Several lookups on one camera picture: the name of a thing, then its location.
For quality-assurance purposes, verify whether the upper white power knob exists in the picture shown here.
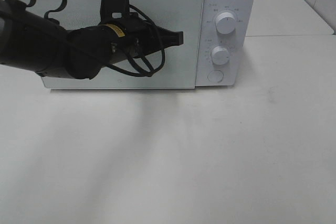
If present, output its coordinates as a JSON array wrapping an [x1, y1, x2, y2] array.
[[215, 10, 237, 35]]

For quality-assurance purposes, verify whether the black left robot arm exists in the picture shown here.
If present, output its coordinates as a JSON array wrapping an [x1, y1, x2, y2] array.
[[1, 0, 183, 80]]

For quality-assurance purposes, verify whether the lower white timer knob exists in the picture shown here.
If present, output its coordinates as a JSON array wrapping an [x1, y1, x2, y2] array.
[[211, 46, 230, 65]]

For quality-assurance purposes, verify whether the round white door-release button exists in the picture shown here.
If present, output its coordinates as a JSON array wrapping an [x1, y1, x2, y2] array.
[[207, 70, 224, 83]]

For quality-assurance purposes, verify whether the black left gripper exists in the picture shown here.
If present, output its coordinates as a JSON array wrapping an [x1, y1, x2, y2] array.
[[98, 19, 183, 64]]

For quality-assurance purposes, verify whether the white microwave door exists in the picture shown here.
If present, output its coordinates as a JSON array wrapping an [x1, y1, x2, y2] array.
[[19, 0, 203, 89]]

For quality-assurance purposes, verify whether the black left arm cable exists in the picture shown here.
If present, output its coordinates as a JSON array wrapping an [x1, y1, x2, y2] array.
[[27, 0, 167, 78]]

